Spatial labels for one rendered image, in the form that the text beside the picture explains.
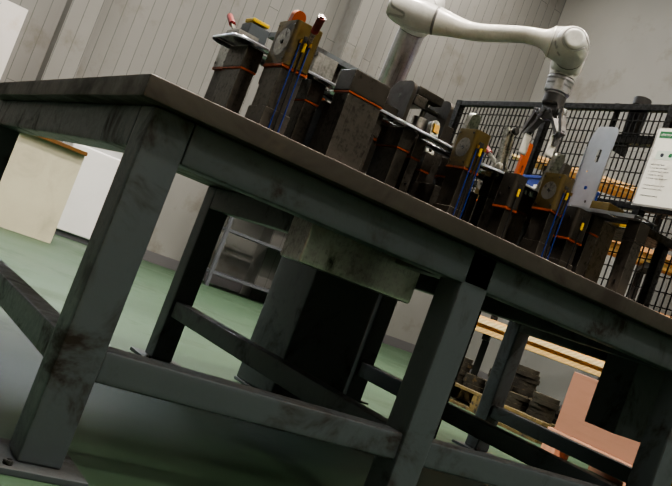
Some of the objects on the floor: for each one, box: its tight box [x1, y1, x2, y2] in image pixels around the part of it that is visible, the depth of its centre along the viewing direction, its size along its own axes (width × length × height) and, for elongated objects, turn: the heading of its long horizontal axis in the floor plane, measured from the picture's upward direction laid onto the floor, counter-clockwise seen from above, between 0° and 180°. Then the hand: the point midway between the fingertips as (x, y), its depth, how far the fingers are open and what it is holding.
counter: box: [0, 133, 88, 243], centre depth 770 cm, size 71×221×78 cm, turn 113°
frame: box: [0, 100, 672, 486], centre depth 278 cm, size 256×161×66 cm, turn 23°
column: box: [234, 256, 379, 401], centre depth 340 cm, size 31×31×66 cm
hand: (536, 150), depth 294 cm, fingers open, 12 cm apart
